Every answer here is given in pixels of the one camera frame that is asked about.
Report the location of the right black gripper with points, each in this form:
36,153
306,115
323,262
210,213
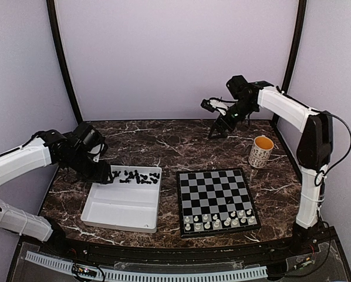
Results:
220,127

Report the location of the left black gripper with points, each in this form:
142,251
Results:
100,176

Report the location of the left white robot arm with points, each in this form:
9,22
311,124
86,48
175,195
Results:
28,166

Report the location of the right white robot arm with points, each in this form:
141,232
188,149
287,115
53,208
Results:
314,148

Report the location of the white mug orange inside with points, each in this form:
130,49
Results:
260,152

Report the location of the white plastic compartment tray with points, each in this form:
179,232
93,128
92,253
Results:
129,203

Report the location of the black and grey chessboard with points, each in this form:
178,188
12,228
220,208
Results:
220,192

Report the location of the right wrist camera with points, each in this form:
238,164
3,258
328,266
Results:
235,85

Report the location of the black front rail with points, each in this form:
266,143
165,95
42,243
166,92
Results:
224,248

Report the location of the white slotted cable duct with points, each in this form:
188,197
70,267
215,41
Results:
144,272

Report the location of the right black frame post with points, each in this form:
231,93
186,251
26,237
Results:
300,17

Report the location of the black frame post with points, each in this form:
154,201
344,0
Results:
300,17
63,65

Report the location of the left black frame post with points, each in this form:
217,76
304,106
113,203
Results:
63,65

